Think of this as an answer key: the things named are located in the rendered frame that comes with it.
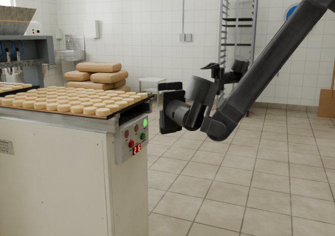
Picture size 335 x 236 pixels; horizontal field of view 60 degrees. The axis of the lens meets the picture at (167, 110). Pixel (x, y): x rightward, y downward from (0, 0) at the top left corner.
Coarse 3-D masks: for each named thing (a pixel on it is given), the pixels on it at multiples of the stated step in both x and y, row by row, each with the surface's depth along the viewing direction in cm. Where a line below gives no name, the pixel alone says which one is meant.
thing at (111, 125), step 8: (0, 112) 124; (8, 112) 122; (16, 112) 120; (24, 112) 118; (32, 112) 117; (32, 120) 118; (40, 120) 116; (48, 120) 114; (56, 120) 113; (64, 120) 111; (72, 120) 110; (80, 120) 108; (88, 120) 107; (96, 120) 106; (104, 120) 104; (112, 120) 103; (88, 128) 108; (96, 128) 106; (104, 128) 105; (112, 128) 104
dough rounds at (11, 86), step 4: (0, 84) 161; (4, 84) 157; (8, 84) 159; (12, 84) 159; (16, 84) 157; (20, 84) 157; (24, 84) 157; (28, 84) 157; (0, 88) 146; (4, 88) 146; (8, 88) 146; (12, 88) 149; (16, 88) 149; (20, 88) 150; (0, 92) 140
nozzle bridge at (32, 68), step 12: (0, 36) 137; (12, 36) 143; (24, 36) 150; (36, 36) 157; (48, 36) 165; (0, 48) 147; (24, 48) 161; (36, 48) 168; (48, 48) 166; (0, 60) 148; (12, 60) 154; (24, 60) 157; (36, 60) 163; (48, 60) 167; (24, 72) 177; (36, 72) 174; (36, 84) 176
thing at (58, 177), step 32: (0, 128) 124; (32, 128) 118; (64, 128) 111; (0, 160) 129; (32, 160) 122; (64, 160) 115; (96, 160) 109; (128, 160) 122; (0, 192) 135; (32, 192) 126; (64, 192) 119; (96, 192) 112; (128, 192) 124; (0, 224) 140; (32, 224) 131; (64, 224) 123; (96, 224) 116; (128, 224) 127
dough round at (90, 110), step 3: (84, 108) 105; (87, 108) 105; (90, 108) 105; (93, 108) 105; (96, 108) 106; (84, 111) 104; (87, 111) 103; (90, 111) 103; (93, 111) 104; (84, 114) 104; (87, 114) 103; (90, 114) 103; (93, 114) 104
